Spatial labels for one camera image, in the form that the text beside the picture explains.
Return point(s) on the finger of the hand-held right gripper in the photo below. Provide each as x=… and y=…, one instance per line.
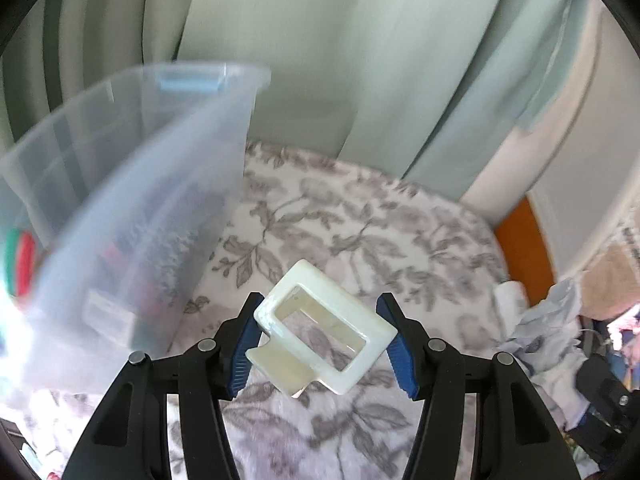
x=607, y=395

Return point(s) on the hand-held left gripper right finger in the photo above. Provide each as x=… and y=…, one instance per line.
x=402, y=365

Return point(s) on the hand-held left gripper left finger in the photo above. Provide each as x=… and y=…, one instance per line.
x=240, y=360

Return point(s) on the white plastic rectangular frame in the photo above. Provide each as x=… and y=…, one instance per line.
x=340, y=302

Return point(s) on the black and white scrunchie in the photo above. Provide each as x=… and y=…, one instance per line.
x=170, y=245

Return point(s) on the clear plastic container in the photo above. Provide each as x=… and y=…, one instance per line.
x=150, y=160

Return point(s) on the pink and green tape rolls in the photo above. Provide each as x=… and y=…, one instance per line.
x=20, y=260

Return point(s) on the crumpled pale cloth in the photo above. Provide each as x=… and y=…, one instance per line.
x=550, y=320

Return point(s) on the beige quilted lace-trimmed cover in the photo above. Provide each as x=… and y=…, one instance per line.
x=615, y=270

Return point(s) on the white power strip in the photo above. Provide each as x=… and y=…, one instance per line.
x=510, y=297

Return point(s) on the grey floral blanket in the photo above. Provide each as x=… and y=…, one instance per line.
x=350, y=240

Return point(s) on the white drape cloth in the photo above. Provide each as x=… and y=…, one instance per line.
x=590, y=160

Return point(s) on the pale green curtain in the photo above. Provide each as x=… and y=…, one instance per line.
x=350, y=60

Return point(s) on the wooden bed frame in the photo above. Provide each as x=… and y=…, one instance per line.
x=525, y=255

